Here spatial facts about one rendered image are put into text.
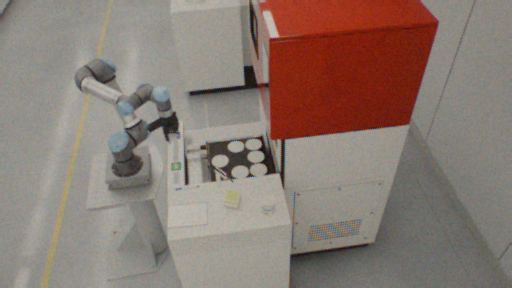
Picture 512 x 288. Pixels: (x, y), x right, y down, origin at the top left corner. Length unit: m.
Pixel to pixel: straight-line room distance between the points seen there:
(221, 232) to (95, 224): 1.66
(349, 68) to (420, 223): 1.82
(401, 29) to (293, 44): 0.47
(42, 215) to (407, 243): 2.88
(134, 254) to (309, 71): 2.01
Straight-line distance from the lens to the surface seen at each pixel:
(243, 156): 2.54
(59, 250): 3.57
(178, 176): 2.41
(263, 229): 2.15
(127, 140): 2.47
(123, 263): 3.30
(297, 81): 1.95
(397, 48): 2.02
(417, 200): 3.64
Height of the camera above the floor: 2.73
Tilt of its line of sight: 45 degrees down
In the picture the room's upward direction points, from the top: 3 degrees counter-clockwise
